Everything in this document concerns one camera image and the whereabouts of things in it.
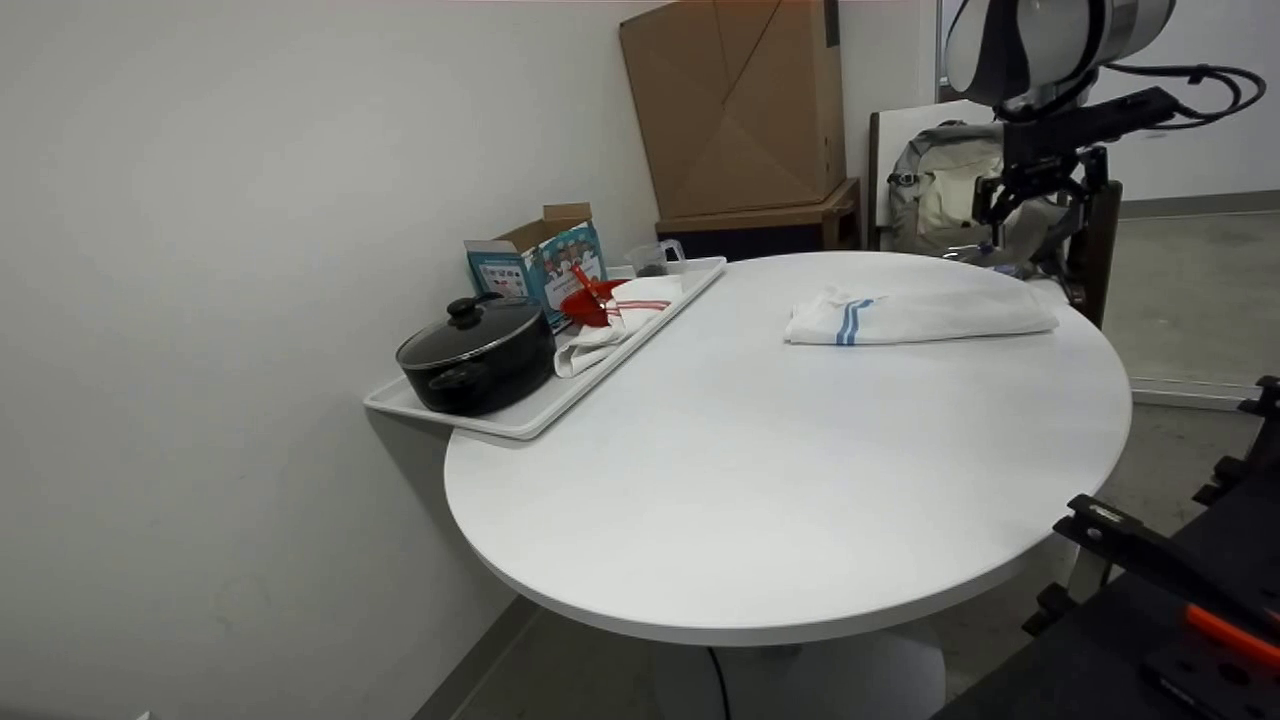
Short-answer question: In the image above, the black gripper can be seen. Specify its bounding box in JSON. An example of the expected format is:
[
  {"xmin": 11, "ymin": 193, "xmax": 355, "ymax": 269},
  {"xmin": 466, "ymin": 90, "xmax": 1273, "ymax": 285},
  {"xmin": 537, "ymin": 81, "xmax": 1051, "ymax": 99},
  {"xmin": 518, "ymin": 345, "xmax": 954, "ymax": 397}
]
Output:
[{"xmin": 969, "ymin": 132, "xmax": 1087, "ymax": 247}]

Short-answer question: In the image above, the white towel with blue stripes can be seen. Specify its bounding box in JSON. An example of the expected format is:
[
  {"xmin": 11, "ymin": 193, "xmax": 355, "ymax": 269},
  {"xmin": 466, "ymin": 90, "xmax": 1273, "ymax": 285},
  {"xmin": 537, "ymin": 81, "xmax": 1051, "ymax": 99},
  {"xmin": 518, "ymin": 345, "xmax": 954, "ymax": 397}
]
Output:
[{"xmin": 782, "ymin": 285, "xmax": 1065, "ymax": 351}]

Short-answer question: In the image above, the dark wooden cabinet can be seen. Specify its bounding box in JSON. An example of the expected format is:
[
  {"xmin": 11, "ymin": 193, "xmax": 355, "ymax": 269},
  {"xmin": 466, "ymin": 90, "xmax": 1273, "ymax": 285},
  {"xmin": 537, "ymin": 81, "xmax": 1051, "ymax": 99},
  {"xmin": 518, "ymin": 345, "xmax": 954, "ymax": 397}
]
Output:
[{"xmin": 653, "ymin": 176, "xmax": 869, "ymax": 262}]

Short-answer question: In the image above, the brown cardboard box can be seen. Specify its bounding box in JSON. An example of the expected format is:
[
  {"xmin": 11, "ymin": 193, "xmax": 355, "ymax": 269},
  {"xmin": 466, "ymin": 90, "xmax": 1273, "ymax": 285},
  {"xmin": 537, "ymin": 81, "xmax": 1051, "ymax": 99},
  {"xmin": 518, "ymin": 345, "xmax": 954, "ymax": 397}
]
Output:
[{"xmin": 617, "ymin": 0, "xmax": 853, "ymax": 236}]

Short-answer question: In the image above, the white cloth with red stripe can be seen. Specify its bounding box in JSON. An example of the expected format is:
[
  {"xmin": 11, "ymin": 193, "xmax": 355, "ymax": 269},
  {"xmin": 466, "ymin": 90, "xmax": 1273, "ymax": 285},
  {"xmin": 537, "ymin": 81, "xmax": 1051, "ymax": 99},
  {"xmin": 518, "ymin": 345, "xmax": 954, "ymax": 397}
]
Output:
[{"xmin": 547, "ymin": 273, "xmax": 694, "ymax": 379}]

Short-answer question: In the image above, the black toggle clamp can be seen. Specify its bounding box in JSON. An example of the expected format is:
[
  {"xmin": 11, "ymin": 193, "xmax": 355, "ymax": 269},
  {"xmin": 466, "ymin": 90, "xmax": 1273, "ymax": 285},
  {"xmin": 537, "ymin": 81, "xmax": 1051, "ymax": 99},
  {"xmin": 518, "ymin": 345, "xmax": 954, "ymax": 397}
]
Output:
[{"xmin": 1022, "ymin": 579, "xmax": 1087, "ymax": 638}]

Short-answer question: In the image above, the red star-shaped object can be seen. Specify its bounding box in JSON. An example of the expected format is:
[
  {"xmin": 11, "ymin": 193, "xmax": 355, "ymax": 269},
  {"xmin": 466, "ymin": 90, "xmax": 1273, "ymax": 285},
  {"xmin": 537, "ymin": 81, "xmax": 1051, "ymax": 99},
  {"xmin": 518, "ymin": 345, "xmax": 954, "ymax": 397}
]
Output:
[{"xmin": 555, "ymin": 273, "xmax": 634, "ymax": 331}]

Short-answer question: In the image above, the blue printed cardboard box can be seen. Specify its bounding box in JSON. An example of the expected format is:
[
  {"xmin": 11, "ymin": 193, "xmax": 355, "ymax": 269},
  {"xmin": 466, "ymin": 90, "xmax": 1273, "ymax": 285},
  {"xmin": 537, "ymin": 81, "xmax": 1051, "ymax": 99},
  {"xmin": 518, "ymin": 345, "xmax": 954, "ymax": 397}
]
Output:
[{"xmin": 459, "ymin": 201, "xmax": 613, "ymax": 331}]

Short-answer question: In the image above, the white rectangular tray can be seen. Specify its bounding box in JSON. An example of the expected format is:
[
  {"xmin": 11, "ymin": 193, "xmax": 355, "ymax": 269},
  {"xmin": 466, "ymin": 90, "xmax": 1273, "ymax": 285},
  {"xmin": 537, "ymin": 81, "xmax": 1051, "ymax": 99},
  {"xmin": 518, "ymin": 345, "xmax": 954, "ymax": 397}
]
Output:
[{"xmin": 360, "ymin": 253, "xmax": 731, "ymax": 444}]

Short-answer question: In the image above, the black pot with lid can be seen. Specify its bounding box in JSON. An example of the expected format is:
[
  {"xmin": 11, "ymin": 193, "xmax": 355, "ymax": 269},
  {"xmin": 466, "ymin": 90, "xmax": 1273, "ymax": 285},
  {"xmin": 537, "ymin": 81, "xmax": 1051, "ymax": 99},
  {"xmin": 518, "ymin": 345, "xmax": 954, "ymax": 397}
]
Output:
[{"xmin": 393, "ymin": 293, "xmax": 562, "ymax": 420}]

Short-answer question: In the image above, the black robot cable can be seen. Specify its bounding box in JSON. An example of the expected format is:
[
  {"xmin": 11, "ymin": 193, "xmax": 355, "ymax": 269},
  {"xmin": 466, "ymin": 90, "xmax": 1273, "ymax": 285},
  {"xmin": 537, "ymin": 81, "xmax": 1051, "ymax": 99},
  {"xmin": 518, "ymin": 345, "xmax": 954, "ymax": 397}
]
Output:
[{"xmin": 1102, "ymin": 56, "xmax": 1273, "ymax": 132}]

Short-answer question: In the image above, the black clamp with orange handle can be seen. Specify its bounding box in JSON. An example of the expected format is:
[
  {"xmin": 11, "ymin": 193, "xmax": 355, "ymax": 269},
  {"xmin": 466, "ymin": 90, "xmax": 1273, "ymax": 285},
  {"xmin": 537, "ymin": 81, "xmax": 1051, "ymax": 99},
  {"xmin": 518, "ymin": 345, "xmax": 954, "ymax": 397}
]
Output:
[{"xmin": 1051, "ymin": 492, "xmax": 1280, "ymax": 675}]

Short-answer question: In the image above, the black floor cable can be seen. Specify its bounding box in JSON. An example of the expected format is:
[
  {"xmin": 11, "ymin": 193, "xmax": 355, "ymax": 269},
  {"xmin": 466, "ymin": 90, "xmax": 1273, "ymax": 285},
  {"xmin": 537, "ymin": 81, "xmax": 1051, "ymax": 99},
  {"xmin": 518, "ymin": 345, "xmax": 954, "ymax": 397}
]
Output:
[{"xmin": 699, "ymin": 643, "xmax": 735, "ymax": 720}]

